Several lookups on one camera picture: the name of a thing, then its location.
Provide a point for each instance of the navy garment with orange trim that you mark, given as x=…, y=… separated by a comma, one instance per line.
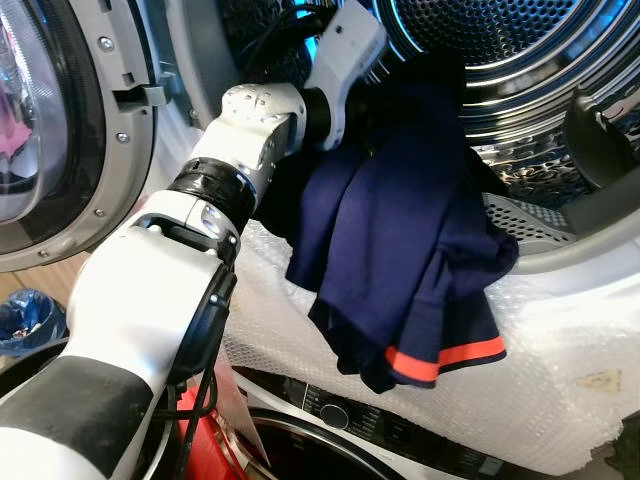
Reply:
x=400, y=230

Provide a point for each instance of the red plastic container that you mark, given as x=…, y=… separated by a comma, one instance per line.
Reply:
x=215, y=450

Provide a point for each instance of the blue plastic bag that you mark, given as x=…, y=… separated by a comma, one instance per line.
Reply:
x=30, y=320

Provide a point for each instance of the clear bubble wrap sheet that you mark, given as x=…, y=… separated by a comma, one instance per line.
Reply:
x=540, y=330

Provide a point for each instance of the white tumble dryer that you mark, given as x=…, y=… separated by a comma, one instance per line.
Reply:
x=560, y=30

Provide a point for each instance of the grey perforated lint filter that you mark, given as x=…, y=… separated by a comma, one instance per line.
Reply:
x=525, y=222

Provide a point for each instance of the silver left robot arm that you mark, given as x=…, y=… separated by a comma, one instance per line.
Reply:
x=130, y=300

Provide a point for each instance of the yellow warning sticker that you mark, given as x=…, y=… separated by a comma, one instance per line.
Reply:
x=600, y=384

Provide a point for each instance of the round dryer door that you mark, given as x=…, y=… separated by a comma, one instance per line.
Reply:
x=80, y=150

